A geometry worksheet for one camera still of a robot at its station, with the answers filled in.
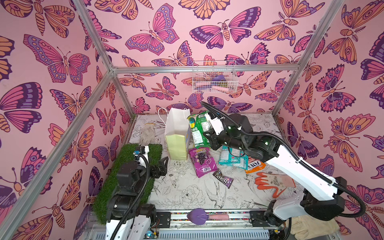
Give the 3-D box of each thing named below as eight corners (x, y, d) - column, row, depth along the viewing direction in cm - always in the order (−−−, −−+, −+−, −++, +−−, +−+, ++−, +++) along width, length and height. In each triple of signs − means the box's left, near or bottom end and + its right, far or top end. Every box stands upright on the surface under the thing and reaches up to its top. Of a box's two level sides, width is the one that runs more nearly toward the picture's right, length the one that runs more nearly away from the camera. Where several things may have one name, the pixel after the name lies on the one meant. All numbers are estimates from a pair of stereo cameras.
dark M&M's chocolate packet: (213, 175, 91) (213, 172, 88) (218, 169, 93) (218, 166, 90) (228, 188, 86) (229, 186, 83) (233, 182, 88) (234, 180, 85)
